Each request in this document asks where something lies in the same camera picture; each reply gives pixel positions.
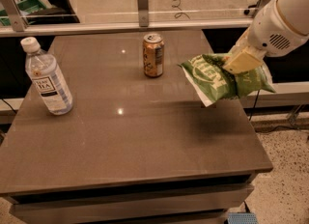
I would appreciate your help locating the grey table drawer front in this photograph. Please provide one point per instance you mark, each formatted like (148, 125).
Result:
(207, 206)

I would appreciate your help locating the grey metal bracket left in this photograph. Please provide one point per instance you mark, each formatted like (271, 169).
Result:
(14, 15)

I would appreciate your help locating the grey metal bracket middle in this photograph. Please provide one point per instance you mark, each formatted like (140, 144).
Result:
(143, 12)

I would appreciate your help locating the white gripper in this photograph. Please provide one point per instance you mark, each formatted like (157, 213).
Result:
(269, 30)

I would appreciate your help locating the blue perforated box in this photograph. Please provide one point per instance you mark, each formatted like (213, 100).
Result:
(242, 218)

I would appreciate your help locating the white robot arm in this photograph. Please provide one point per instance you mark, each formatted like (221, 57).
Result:
(280, 27)

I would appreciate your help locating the green jalapeno chip bag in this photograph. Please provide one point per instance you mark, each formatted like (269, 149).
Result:
(212, 83)

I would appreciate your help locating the orange soda can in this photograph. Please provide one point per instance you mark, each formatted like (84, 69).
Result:
(153, 54)

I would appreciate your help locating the green plastic bin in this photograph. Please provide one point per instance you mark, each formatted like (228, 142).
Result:
(26, 7)

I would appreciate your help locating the clear tea bottle white cap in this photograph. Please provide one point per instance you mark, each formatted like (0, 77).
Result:
(47, 77)

